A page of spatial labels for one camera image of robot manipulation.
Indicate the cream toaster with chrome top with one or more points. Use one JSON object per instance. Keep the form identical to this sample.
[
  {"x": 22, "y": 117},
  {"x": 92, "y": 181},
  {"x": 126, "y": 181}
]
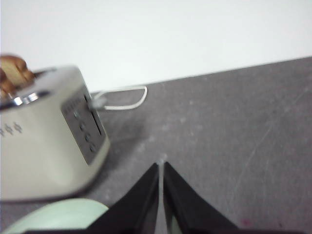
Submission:
[{"x": 44, "y": 156}]

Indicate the pale green round plate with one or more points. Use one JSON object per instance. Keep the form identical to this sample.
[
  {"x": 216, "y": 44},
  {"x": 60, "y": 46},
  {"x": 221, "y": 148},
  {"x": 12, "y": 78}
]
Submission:
[{"x": 63, "y": 214}]

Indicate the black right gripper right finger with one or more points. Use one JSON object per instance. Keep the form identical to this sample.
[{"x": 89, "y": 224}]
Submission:
[{"x": 190, "y": 209}]

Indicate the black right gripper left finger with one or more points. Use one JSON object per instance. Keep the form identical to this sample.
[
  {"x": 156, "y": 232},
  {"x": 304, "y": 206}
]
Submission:
[{"x": 136, "y": 209}]

